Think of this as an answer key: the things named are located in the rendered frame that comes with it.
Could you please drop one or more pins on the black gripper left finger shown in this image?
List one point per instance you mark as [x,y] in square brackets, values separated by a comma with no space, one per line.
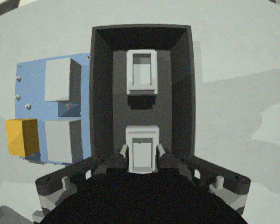
[53,188]

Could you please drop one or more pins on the yellow block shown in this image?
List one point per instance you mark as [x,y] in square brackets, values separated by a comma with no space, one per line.
[22,137]

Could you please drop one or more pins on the white block with rectangular pocket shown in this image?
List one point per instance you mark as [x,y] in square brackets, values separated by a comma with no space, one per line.
[142,71]
[142,142]

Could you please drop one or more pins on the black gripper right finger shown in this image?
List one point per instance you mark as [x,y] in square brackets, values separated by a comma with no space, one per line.
[230,186]

